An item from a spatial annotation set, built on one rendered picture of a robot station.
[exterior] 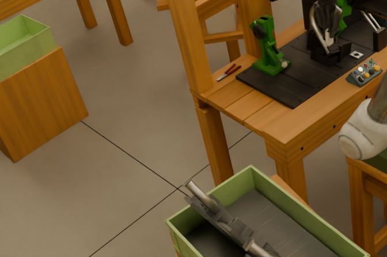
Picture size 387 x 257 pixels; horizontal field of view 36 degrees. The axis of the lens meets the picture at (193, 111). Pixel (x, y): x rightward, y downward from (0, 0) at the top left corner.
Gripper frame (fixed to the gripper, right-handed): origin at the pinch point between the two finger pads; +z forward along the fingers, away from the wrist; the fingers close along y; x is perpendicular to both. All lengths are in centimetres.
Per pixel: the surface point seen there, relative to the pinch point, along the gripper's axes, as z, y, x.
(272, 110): 43, -28, -9
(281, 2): 128, -210, 188
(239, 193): 45, -4, -55
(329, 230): 37, 40, -53
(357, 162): 46, 21, -12
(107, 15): 131, -349, 88
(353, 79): 36.7, -6.9, 23.5
